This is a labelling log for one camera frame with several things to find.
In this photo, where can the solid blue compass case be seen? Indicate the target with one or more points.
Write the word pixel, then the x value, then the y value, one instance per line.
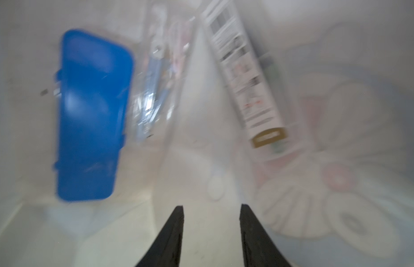
pixel 95 79

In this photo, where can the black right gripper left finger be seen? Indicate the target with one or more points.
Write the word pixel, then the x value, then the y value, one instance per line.
pixel 165 251

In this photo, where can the clear case blue compass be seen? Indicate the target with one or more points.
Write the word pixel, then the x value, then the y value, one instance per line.
pixel 154 70

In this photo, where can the white canvas bag blue handles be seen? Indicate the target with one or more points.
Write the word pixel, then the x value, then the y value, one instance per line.
pixel 346 85

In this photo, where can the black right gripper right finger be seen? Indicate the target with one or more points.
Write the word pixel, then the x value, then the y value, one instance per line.
pixel 258 248

